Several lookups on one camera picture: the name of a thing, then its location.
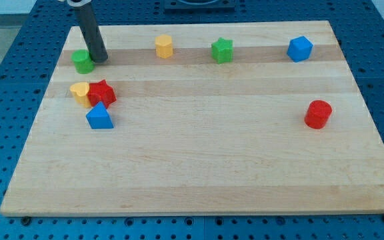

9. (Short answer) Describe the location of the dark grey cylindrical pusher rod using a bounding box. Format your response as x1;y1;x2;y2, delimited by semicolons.
74;3;108;63

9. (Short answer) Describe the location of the yellow hexagon block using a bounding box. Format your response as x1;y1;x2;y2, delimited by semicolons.
155;35;173;59

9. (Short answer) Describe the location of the silver rod mounting flange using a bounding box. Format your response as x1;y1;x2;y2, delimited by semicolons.
59;0;91;7

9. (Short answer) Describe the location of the green cylinder block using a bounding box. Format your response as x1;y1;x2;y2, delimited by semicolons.
71;49;95;74

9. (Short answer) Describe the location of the yellow heart block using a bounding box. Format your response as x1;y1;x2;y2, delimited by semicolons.
69;82;91;108

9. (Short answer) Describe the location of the red star block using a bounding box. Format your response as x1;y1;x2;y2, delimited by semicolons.
87;79;117;109

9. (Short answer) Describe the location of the blue triangle block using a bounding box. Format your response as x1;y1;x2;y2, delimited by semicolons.
85;101;114;129

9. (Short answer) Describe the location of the green star block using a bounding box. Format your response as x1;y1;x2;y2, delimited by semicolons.
211;37;233;64

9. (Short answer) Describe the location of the light wooden board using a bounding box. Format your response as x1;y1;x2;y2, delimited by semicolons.
0;21;384;217

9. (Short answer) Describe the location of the blue cube block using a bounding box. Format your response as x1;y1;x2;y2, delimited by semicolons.
287;36;313;62

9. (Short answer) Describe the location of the red cylinder block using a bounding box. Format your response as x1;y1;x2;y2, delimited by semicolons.
304;100;332;129

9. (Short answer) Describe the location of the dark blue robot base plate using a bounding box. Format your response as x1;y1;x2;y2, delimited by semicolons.
161;0;237;12

